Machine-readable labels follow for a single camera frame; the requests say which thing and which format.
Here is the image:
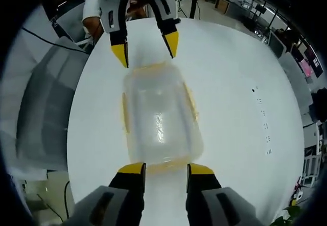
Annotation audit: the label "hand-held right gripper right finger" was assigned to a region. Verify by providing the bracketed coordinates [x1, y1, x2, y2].
[185, 163, 264, 226]

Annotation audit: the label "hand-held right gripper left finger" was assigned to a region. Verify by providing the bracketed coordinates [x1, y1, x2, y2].
[74, 162, 147, 226]

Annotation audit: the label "clear plastic box yellow buckles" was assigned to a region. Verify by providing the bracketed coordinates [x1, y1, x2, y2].
[119, 61, 205, 174]

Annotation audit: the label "yellow cabinet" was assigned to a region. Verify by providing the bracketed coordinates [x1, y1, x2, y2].
[215, 0, 230, 15]

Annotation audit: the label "green potted plant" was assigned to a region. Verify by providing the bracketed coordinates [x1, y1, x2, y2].
[270, 205, 303, 226]

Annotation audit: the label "grey mesh office chair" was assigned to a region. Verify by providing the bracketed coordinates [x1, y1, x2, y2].
[15, 36, 90, 172]

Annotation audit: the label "monitor with red screen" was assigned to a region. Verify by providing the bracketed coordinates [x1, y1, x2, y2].
[293, 41, 323, 78]

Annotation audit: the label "black cable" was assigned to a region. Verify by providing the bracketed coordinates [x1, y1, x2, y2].
[63, 180, 72, 219]
[21, 26, 89, 55]

